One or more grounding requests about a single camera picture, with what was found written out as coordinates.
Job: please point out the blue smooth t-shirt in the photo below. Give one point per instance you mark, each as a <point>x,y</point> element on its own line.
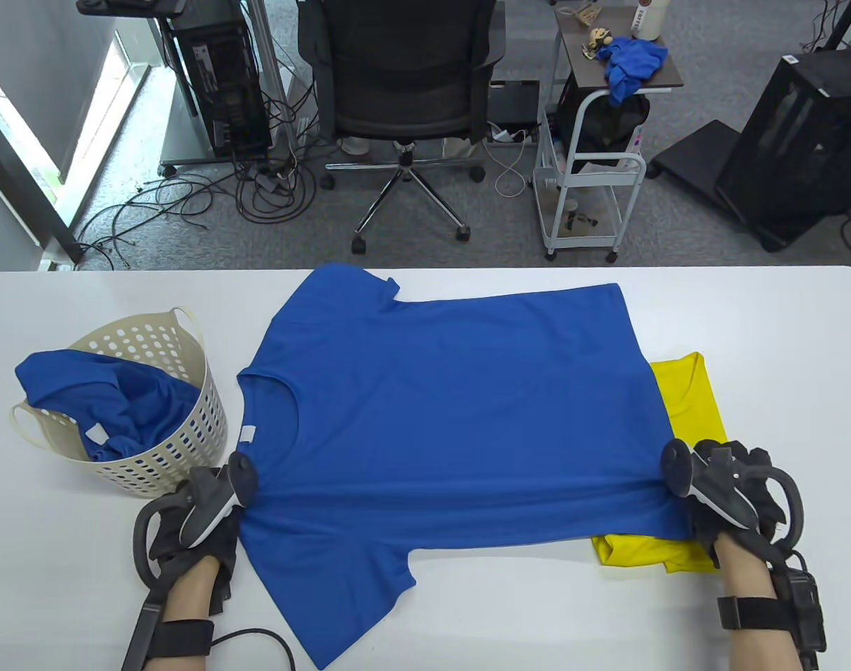
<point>139,405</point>

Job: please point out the crumpled blue cloth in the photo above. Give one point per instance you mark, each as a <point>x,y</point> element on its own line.
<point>631,63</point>

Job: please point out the small brown-headed figurine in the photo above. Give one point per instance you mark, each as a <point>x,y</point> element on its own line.
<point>599,38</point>

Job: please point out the black computer tower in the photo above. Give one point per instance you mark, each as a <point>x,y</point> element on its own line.
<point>219,77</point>

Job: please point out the black flat box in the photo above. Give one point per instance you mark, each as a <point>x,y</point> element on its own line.
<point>513,101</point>

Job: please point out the person's left hand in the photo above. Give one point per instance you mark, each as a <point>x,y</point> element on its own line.
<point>219,552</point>

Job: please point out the glass window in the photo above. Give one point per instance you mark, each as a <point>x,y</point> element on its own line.
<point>6,112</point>

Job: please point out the black stand shelf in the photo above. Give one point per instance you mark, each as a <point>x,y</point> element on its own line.
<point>128,7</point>

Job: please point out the silver metal pole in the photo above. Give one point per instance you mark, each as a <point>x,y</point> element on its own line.
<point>265,63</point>

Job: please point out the small wicker basket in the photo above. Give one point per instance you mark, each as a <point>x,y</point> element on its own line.
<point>585,12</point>

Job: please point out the yellow t-shirt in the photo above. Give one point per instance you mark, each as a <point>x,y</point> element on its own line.
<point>691,412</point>

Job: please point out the grey rolling stand base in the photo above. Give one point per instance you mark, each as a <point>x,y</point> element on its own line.
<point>181,140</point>

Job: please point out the large black computer case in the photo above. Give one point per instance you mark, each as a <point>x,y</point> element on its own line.
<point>803,161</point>

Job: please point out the black office chair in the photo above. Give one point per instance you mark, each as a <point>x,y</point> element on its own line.
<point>397,63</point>

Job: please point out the white bottle with red label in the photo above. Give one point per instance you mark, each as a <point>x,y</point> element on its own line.
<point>649,21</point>

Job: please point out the blue mesh t-shirt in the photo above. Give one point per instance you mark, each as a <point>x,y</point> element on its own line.
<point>453,419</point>

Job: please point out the white rolling cart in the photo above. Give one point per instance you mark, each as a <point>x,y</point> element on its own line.
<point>585,246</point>

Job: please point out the person's right hand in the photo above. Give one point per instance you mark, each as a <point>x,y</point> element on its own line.
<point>708,535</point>

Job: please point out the cream perforated laundry basket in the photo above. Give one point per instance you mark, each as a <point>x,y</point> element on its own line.
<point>188,447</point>

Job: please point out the black stand leg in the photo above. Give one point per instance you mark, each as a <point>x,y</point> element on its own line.
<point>848,17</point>

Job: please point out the person's right forearm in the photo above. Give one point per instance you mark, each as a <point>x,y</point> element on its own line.
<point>747,573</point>

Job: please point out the brown cart top board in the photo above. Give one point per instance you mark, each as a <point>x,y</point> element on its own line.
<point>586,70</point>

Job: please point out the black backpack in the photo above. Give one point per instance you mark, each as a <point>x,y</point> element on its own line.
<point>600,133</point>

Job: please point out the black flat stand base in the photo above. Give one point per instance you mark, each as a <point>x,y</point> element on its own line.
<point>698,150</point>

